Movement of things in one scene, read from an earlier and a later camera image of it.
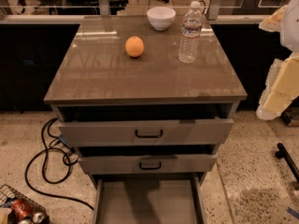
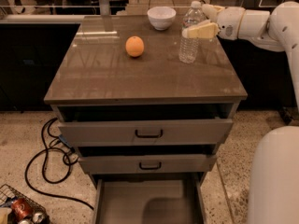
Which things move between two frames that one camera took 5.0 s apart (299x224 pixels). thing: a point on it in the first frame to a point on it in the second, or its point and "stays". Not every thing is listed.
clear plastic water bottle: (191, 31) stays
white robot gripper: (291, 27) to (230, 21)
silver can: (37, 217) stays
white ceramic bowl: (161, 17) stays
